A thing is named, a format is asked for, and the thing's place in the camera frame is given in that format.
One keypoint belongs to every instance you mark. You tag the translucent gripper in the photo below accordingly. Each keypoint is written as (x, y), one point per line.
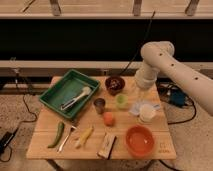
(141, 94)

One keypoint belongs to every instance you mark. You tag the green pepper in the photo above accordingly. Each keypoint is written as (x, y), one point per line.
(58, 136)

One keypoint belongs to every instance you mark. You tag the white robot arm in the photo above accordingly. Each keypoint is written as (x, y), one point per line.
(158, 57)

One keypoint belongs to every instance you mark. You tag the green plastic tray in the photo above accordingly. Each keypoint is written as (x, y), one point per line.
(68, 87)

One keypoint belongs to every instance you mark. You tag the white cup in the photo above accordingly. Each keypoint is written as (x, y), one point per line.
(147, 112)

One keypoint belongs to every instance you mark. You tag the green plastic cup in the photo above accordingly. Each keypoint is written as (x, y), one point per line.
(121, 101)

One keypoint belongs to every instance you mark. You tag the dark red bowl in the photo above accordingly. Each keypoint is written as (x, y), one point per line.
(114, 84)

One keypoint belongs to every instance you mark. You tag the blue power box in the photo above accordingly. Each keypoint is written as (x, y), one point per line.
(177, 98)

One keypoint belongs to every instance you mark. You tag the wooden table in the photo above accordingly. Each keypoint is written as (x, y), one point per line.
(46, 128)

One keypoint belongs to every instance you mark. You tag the orange fruit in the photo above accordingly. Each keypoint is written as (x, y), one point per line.
(108, 119)

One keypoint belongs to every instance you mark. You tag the metal cup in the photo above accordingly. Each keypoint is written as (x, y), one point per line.
(99, 104)

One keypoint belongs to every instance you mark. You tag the orange plastic bowl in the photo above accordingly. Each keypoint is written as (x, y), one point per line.
(139, 141)

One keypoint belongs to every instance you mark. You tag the wooden block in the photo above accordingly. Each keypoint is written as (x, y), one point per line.
(106, 146)

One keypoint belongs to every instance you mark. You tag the black power adapter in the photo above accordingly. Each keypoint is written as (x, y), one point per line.
(5, 140)

